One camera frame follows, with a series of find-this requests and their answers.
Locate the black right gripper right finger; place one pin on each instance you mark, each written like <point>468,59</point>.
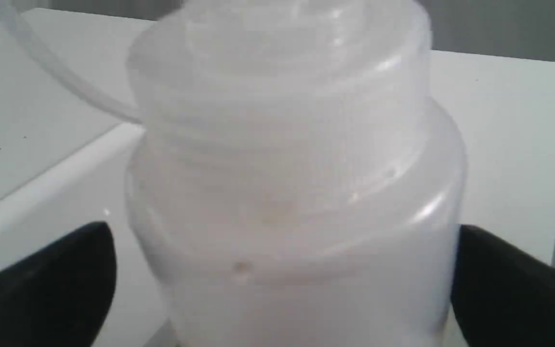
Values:
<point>501,296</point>

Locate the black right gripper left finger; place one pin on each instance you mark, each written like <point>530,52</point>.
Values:
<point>60,295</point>

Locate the translucent squeeze bottle amber liquid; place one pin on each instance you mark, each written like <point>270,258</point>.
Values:
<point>297,185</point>

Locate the white rectangular plastic tray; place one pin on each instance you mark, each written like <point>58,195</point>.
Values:
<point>88,186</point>

